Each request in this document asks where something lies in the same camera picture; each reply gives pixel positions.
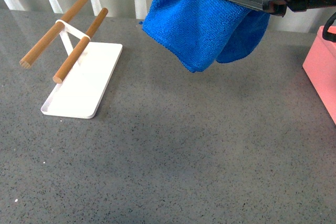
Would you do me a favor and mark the white rack with wooden bars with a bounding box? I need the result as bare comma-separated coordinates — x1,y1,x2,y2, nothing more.
19,0,123,119

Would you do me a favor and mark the pink box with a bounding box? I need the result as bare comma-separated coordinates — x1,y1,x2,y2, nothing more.
303,26,335,121

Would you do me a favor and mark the blue microfiber cloth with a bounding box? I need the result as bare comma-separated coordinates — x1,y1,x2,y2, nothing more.
143,0,270,72

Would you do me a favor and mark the black cable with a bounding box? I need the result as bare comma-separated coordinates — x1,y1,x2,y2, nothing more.
322,12,336,43

